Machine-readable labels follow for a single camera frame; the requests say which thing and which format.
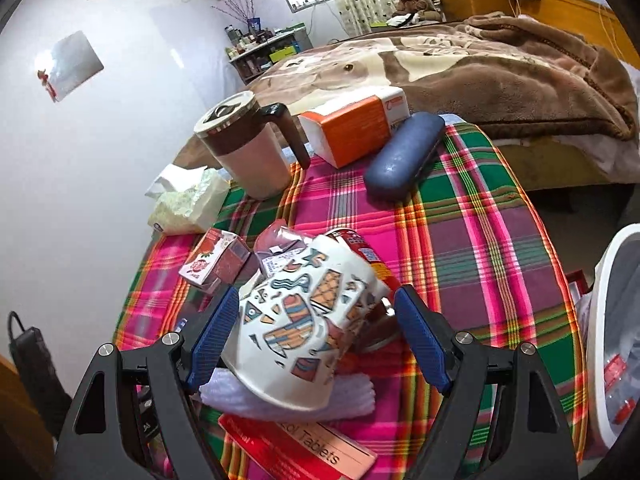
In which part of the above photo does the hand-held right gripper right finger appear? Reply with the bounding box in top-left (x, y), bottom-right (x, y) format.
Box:
top-left (392, 284), bottom-right (581, 480)

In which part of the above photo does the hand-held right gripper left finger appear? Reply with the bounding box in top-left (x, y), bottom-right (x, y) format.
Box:
top-left (55, 284), bottom-right (241, 480)

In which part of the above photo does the white patterned ceramic mug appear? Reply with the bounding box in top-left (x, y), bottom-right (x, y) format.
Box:
top-left (220, 235), bottom-right (393, 413)

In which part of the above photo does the white foam wrap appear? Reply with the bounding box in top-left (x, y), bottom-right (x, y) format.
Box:
top-left (200, 367), bottom-right (376, 421)

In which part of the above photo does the red tablet box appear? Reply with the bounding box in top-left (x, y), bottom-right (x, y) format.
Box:
top-left (218, 412), bottom-right (378, 480)

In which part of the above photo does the white trash bin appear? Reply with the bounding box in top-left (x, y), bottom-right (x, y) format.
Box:
top-left (575, 222), bottom-right (640, 453)

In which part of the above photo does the strawberry milk carton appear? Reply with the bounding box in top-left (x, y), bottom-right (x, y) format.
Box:
top-left (178, 228), bottom-right (251, 293)

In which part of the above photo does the plaid tablecloth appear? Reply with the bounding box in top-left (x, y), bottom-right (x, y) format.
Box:
top-left (114, 115), bottom-right (588, 480)

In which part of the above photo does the red drink can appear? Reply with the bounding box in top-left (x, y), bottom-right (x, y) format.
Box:
top-left (325, 227), bottom-right (402, 353)

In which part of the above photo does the soft tissue pack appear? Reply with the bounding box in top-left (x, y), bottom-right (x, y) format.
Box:
top-left (145, 164), bottom-right (232, 236)

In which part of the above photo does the brown lidded mug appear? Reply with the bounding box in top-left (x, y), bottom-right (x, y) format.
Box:
top-left (193, 91), bottom-right (312, 200)

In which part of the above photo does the blue glasses case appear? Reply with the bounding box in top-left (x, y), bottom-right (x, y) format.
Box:
top-left (364, 112), bottom-right (445, 202)

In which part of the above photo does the black power strip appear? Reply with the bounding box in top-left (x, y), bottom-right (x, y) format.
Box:
top-left (7, 311), bottom-right (71, 411)

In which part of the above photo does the orange and white tissue box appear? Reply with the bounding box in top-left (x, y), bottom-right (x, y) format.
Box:
top-left (298, 86), bottom-right (412, 168)

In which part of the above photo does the bed base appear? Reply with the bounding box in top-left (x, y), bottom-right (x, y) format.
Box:
top-left (492, 132), bottom-right (640, 197)

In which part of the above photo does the cluttered shelf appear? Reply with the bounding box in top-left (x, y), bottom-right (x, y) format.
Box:
top-left (222, 25), bottom-right (313, 86)

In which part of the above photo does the vase of purple branches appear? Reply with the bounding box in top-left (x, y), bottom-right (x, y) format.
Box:
top-left (212, 0), bottom-right (262, 32)

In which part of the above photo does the wooden headboard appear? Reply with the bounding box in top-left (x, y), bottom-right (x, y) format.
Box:
top-left (520, 0), bottom-right (640, 68)

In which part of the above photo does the wall poster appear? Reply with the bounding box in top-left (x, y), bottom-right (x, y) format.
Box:
top-left (36, 30), bottom-right (105, 103)

